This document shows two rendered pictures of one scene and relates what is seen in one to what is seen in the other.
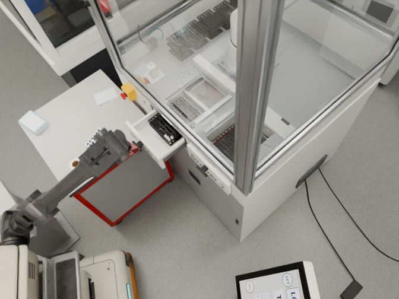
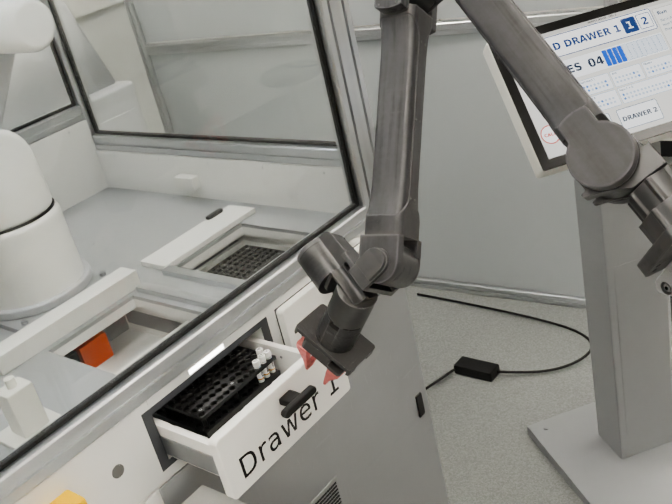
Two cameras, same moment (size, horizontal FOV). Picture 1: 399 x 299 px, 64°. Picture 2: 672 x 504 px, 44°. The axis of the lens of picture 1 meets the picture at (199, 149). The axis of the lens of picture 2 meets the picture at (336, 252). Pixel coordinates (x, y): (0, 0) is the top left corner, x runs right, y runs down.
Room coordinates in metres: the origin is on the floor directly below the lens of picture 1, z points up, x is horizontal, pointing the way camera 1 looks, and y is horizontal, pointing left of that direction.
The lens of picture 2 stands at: (0.97, 1.34, 1.64)
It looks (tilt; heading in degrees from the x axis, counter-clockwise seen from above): 26 degrees down; 255
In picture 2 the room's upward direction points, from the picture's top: 14 degrees counter-clockwise
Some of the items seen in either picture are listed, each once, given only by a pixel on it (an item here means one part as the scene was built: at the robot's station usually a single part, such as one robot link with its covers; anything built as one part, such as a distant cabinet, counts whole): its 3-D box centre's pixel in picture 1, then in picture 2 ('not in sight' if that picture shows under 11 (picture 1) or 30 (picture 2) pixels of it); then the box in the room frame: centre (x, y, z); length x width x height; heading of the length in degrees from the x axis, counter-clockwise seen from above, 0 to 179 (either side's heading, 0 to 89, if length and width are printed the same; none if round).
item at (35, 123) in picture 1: (33, 122); not in sight; (1.16, 0.91, 0.78); 0.15 x 0.10 x 0.04; 46
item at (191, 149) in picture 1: (208, 168); (334, 296); (0.63, -0.03, 0.87); 0.29 x 0.02 x 0.11; 32
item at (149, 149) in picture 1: (145, 144); (285, 412); (0.83, 0.26, 0.87); 0.29 x 0.02 x 0.11; 32
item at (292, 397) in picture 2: (139, 144); (293, 399); (0.81, 0.29, 0.91); 0.07 x 0.04 x 0.01; 32
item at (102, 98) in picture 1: (105, 96); not in sight; (1.27, 0.49, 0.77); 0.13 x 0.09 x 0.02; 107
